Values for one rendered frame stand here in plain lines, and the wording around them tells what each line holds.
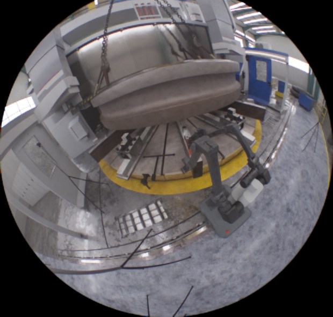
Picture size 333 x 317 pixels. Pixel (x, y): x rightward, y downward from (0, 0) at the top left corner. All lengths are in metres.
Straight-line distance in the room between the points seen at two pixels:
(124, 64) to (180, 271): 5.54
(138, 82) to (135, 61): 2.98
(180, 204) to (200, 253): 0.87
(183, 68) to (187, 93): 0.43
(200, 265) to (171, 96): 2.57
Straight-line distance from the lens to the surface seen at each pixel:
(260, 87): 6.02
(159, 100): 1.74
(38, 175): 2.81
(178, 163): 1.76
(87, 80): 4.54
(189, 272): 1.82
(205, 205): 1.47
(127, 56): 4.56
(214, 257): 1.76
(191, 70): 1.63
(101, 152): 2.91
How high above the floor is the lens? 1.68
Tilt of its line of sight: 43 degrees down
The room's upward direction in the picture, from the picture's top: 20 degrees counter-clockwise
